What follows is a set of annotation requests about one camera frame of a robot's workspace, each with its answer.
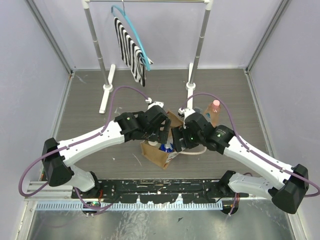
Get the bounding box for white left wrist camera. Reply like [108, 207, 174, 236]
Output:
[145, 97, 164, 110]

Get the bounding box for white clothes rack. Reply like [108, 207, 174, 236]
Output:
[81, 0, 214, 115]

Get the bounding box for grey slotted cable duct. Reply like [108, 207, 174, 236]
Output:
[35, 200, 223, 211]

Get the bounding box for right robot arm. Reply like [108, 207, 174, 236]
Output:
[171, 108, 309, 214]

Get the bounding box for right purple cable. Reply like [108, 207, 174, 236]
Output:
[179, 92, 320, 198]

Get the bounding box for clear bottle grey cap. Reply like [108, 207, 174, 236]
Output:
[193, 107, 202, 114]

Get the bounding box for black white striped cloth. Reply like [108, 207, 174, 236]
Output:
[114, 17, 147, 87]

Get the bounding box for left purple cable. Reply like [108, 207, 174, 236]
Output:
[18, 85, 151, 216]

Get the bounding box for white cap green bottle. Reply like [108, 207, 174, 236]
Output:
[148, 141, 159, 147]

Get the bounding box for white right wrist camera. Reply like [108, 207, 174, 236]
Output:
[178, 107, 196, 128]

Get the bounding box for blue clothes hanger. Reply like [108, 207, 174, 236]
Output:
[110, 5, 151, 71]

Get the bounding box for black mounting base rail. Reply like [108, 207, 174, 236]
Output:
[79, 179, 235, 204]

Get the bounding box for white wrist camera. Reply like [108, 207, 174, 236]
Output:
[145, 97, 164, 110]
[178, 107, 196, 128]

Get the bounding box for purple cable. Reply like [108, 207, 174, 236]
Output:
[179, 92, 320, 198]
[18, 85, 151, 216]

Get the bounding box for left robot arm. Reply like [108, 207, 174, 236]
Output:
[42, 105, 171, 198]

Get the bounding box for orange blue spray bottle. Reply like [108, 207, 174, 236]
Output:
[159, 142, 174, 153]

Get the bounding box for brown canvas tote bag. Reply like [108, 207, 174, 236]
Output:
[139, 108, 208, 171]

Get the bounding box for pink cap peach bottle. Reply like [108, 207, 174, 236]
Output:
[204, 99, 221, 127]

